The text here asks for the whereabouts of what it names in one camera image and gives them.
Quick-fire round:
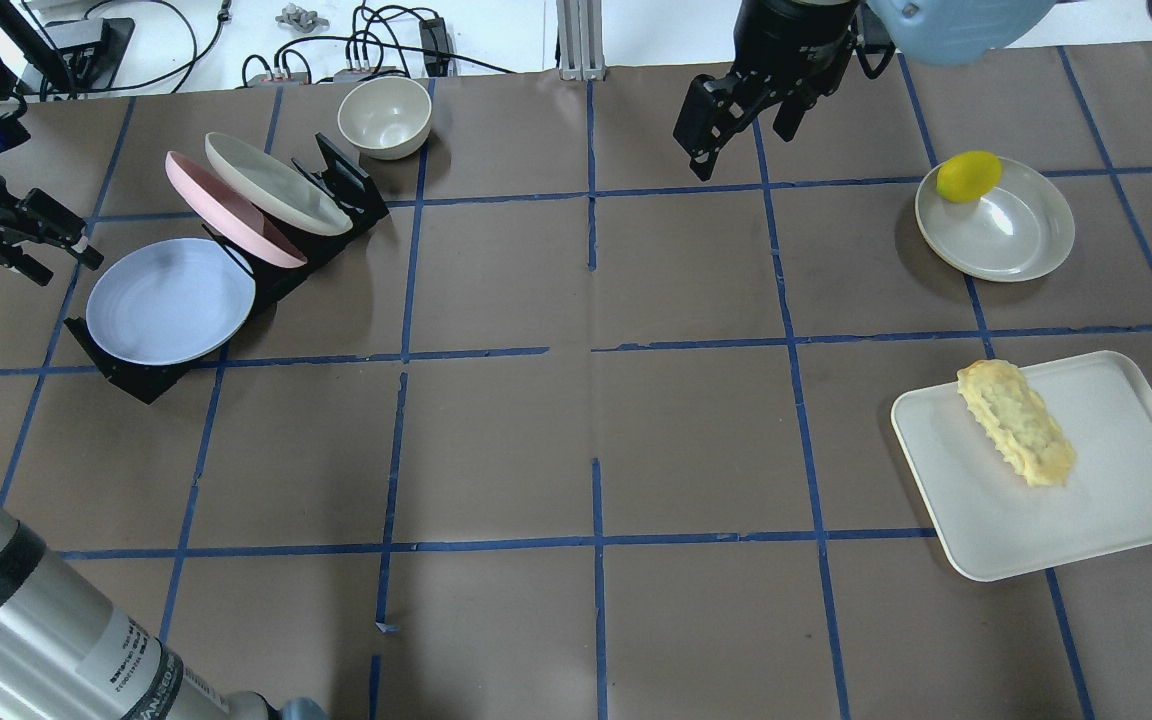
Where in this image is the bread pastry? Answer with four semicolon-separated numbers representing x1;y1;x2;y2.
956;359;1076;487

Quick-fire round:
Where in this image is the white rectangular tray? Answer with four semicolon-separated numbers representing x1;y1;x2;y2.
890;350;1152;582

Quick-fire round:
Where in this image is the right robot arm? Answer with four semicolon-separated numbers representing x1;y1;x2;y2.
673;1;1053;181

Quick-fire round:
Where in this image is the yellow lemon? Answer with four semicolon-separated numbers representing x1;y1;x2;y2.
934;150;1005;202

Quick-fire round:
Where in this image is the metal clamp piece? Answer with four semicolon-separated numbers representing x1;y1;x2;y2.
274;3;329;35

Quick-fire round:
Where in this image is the blue plate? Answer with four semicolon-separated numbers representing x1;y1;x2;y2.
84;237;256;366

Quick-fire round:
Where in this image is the aluminium frame post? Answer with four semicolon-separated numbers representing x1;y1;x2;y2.
556;0;607;82

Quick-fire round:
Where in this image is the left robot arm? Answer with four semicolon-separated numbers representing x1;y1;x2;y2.
0;113;326;719

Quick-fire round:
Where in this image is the black plate rack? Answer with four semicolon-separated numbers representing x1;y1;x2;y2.
65;131;389;404

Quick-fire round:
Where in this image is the pink plate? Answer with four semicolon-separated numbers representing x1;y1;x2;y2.
164;150;308;270

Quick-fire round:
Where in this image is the black power adapter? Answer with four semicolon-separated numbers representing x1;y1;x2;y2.
419;17;452;77

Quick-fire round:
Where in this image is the cream bowl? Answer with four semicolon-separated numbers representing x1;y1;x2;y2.
335;76;433;160

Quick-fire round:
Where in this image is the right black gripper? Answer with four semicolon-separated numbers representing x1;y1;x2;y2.
673;1;861;182

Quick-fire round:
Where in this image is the cream shallow dish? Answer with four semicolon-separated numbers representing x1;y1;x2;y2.
914;158;1076;283

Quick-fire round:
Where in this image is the cream plate in rack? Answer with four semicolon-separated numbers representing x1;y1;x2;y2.
204;131;353;237

